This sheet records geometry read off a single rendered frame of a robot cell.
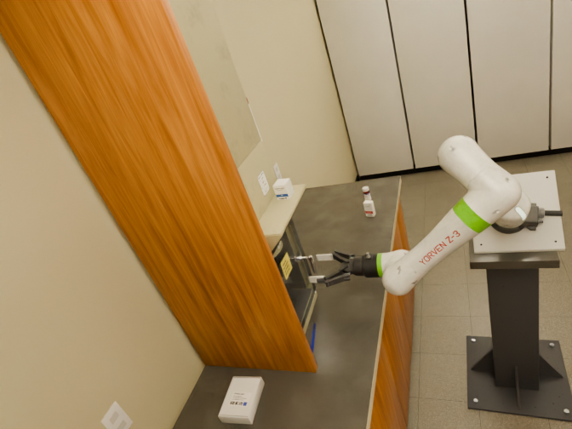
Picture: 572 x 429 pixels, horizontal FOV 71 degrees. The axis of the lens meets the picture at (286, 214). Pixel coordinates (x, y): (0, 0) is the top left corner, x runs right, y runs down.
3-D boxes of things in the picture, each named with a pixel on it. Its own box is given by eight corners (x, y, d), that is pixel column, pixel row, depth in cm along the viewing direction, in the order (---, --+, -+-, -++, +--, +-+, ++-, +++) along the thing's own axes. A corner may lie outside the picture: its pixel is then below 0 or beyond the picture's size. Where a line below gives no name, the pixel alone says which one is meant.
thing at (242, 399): (221, 423, 141) (217, 416, 139) (237, 382, 154) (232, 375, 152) (252, 425, 136) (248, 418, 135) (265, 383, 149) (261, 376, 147)
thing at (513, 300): (558, 341, 227) (563, 210, 184) (578, 422, 190) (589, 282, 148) (466, 336, 248) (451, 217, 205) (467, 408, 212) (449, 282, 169)
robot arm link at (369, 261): (380, 283, 153) (383, 268, 160) (374, 260, 147) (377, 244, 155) (364, 284, 156) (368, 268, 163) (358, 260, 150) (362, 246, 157)
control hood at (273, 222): (258, 261, 134) (248, 237, 129) (286, 208, 159) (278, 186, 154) (289, 259, 129) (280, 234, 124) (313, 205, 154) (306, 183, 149)
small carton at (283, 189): (277, 200, 145) (271, 185, 142) (283, 192, 148) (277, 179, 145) (289, 199, 142) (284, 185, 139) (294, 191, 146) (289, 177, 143)
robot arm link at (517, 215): (505, 187, 166) (507, 174, 150) (534, 214, 160) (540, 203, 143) (479, 208, 169) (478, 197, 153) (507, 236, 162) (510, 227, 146)
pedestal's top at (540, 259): (546, 221, 182) (546, 214, 180) (559, 268, 157) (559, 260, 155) (468, 225, 196) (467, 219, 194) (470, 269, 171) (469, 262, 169)
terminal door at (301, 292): (296, 343, 154) (262, 264, 135) (315, 288, 178) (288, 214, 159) (298, 343, 154) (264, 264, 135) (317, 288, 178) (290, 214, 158)
